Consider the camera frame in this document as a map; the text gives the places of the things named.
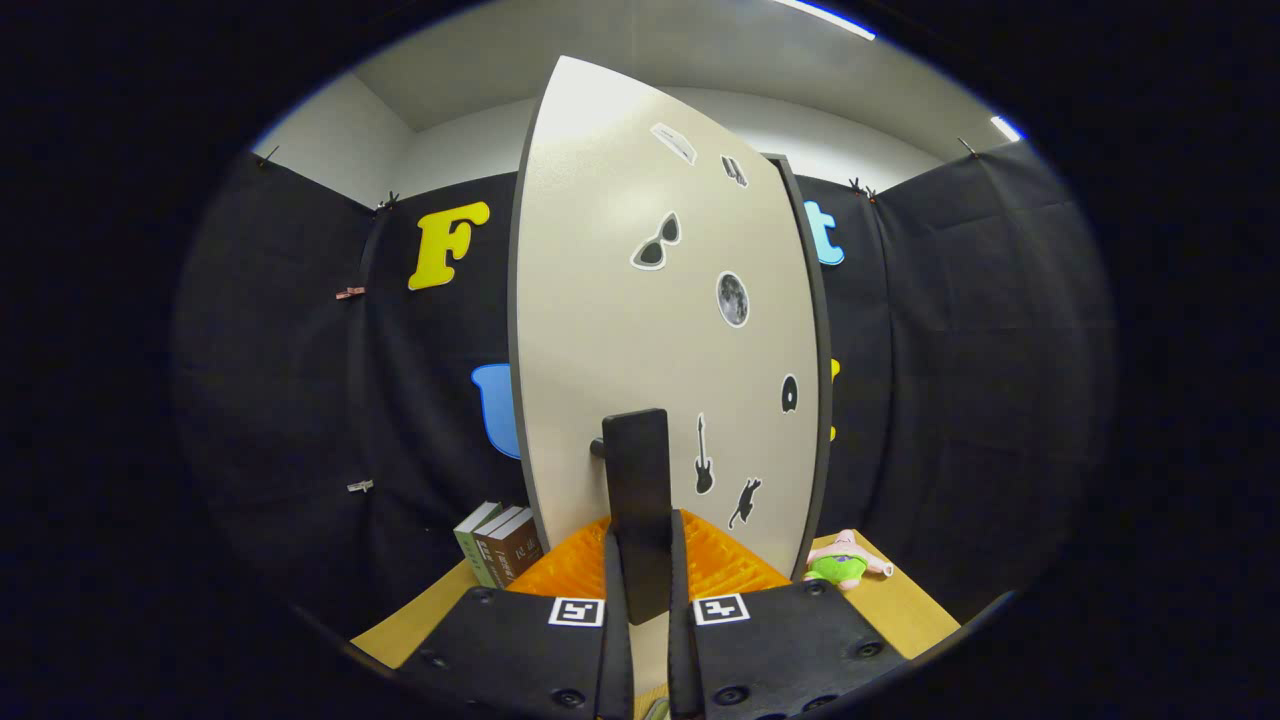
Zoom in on grey cabinet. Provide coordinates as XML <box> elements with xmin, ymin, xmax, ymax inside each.
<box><xmin>765</xmin><ymin>153</ymin><xmax>834</xmax><ymax>581</ymax></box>

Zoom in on long ceiling light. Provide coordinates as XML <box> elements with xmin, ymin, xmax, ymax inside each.
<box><xmin>775</xmin><ymin>0</ymin><xmax>878</xmax><ymax>41</ymax></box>

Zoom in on black backdrop cloth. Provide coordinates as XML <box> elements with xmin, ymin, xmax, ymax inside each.
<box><xmin>175</xmin><ymin>140</ymin><xmax>1116</xmax><ymax>641</ymax></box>

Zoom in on brown book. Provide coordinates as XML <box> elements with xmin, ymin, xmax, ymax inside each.
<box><xmin>485</xmin><ymin>510</ymin><xmax>546</xmax><ymax>586</ymax></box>
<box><xmin>473</xmin><ymin>506</ymin><xmax>526</xmax><ymax>586</ymax></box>

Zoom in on black door handle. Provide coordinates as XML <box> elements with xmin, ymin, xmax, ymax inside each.
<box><xmin>590</xmin><ymin>408</ymin><xmax>673</xmax><ymax>626</ymax></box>

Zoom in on pink star plush toy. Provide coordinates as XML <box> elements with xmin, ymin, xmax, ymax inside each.
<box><xmin>805</xmin><ymin>529</ymin><xmax>894</xmax><ymax>591</ymax></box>

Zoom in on green and white book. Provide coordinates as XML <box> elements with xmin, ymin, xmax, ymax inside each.
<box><xmin>453</xmin><ymin>501</ymin><xmax>503</xmax><ymax>589</ymax></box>

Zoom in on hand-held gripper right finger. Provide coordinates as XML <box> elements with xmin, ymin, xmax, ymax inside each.
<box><xmin>666</xmin><ymin>508</ymin><xmax>909</xmax><ymax>720</ymax></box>

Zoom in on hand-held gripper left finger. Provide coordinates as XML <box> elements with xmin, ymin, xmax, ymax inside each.
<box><xmin>393</xmin><ymin>513</ymin><xmax>636</xmax><ymax>720</ymax></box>

